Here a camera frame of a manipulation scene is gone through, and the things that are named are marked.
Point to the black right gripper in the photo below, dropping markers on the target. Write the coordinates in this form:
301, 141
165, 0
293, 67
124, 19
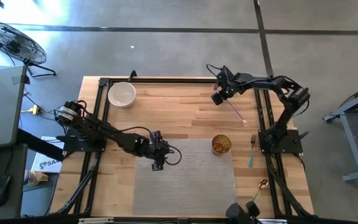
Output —
225, 85

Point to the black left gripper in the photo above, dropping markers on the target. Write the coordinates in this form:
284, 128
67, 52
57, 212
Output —
157, 152

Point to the purple straw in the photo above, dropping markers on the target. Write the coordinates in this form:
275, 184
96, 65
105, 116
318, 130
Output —
236, 112

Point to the amber faceted plastic cup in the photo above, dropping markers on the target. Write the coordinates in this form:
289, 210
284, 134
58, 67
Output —
221, 144

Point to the white bowl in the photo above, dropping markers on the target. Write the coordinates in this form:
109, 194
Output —
121, 95

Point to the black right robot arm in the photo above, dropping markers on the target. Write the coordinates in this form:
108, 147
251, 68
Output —
287, 105

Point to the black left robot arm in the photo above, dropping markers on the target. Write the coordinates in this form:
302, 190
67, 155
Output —
104, 130

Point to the beige woven placemat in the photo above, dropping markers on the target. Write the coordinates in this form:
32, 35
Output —
191, 180

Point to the silver aluminium extrusion bar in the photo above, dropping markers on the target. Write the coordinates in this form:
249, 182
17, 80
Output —
95, 220
272, 221

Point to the white printed cardboard box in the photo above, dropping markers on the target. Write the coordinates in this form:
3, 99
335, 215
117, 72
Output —
47, 161

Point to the black diagonal bar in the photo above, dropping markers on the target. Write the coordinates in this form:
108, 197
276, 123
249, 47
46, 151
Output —
39, 144

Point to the small tan paper bag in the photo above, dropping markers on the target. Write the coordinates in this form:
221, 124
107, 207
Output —
39, 179

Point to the yellow power plug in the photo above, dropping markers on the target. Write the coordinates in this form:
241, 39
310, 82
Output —
35, 109

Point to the grey metal table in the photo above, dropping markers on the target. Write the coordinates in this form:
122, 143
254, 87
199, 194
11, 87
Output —
350, 146

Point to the dark grey desk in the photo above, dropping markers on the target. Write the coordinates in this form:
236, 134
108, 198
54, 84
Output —
14, 193

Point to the black computer mouse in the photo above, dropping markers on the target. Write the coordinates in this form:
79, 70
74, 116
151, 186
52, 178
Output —
0, 189

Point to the black floor fan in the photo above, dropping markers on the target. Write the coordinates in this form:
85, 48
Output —
11, 40

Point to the black aluminium table frame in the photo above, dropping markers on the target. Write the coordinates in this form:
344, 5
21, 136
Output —
182, 80

